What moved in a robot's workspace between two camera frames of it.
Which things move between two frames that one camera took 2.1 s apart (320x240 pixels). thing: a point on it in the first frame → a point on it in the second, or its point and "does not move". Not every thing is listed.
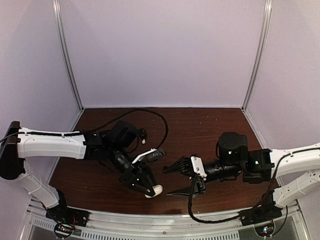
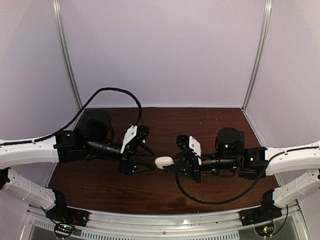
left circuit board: (63, 230) does not move
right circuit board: (265, 231) does not move
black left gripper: (135, 174) → (131, 150)
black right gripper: (182, 164) → (190, 165)
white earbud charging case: (158, 189) → (161, 161)
